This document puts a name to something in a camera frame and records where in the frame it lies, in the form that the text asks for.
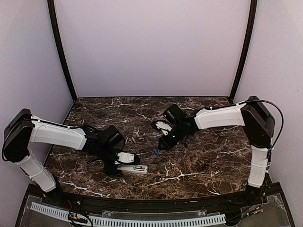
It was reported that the left black frame post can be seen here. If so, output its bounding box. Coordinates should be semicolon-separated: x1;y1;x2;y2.
47;0;78;102

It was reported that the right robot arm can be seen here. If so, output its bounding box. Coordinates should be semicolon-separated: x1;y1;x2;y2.
151;96;276;205

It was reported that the black frame post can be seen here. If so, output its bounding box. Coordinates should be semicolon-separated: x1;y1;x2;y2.
228;0;258;103
47;0;78;102

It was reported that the white remote control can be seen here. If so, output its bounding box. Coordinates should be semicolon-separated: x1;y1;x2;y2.
117;165;148;175

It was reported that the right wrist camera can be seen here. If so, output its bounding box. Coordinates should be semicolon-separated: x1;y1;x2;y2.
151;120;172;136

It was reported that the right black frame post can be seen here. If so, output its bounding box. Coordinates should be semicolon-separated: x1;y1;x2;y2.
228;0;258;103

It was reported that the black front rail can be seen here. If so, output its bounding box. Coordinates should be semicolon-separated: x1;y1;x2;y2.
42;182;282;218

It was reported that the white slotted cable duct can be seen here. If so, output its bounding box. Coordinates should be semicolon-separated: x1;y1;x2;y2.
30;202;226;227

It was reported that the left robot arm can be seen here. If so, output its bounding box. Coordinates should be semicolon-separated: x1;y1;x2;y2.
2;109;134;206

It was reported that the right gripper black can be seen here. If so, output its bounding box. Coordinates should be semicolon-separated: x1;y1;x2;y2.
158;123;186;150

